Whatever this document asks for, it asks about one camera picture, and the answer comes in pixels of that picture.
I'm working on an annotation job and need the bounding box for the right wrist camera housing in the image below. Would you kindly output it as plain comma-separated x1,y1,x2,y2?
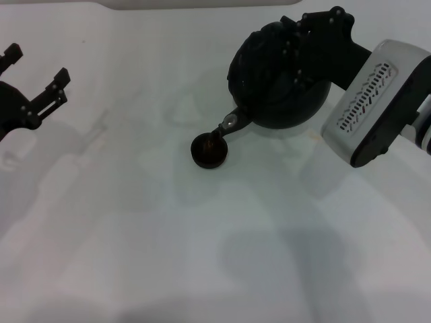
321,39,431,169

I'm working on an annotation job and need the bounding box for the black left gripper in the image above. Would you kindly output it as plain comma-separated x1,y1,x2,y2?
0,42,71,143

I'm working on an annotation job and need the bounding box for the black round teapot with handle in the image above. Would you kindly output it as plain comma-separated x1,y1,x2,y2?
215,20,333,137

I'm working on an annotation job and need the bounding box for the small black teacup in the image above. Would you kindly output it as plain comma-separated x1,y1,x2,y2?
190,132,229,170

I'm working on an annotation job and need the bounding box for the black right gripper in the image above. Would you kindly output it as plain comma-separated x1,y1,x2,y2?
282,6,374,92

